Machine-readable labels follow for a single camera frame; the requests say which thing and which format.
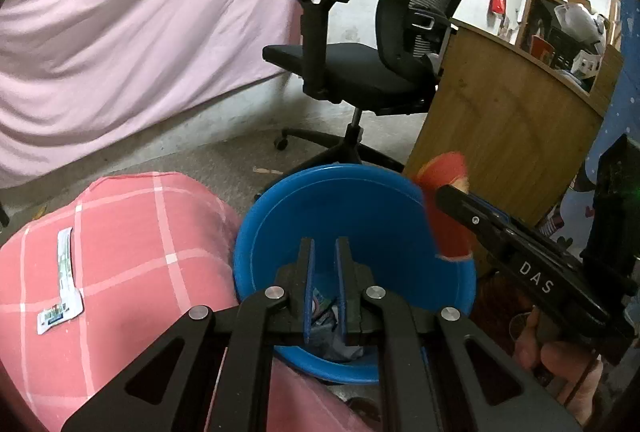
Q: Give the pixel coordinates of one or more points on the blue printed cloth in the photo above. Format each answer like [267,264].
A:
[627,77]

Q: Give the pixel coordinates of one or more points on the pink checkered tablecloth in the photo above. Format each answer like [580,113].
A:
[150,262]

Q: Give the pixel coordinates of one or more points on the white plastic bag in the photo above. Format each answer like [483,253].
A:
[580,20]

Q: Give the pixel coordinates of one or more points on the pink hanging sheet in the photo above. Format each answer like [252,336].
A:
[125,12]

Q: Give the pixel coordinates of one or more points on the black office chair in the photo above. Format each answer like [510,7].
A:
[360,67]

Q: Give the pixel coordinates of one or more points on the white fabric care label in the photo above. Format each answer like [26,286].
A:
[62,272]

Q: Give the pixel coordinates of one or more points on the blue plastic basin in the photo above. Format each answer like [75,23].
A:
[325,207]

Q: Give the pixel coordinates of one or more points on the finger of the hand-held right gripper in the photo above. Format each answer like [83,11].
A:
[502,217]
[470,214]

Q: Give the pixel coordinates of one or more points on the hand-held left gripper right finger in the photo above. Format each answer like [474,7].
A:
[342,282]

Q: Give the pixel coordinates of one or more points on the dark blue plastic bag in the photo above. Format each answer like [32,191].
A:
[332,352]

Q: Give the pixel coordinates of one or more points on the wooden desk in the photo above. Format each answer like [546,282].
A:
[500,112]

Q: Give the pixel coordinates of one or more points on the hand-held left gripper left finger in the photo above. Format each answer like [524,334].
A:
[307,292]

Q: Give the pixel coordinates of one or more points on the person's right hand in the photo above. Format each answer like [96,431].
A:
[565,359]

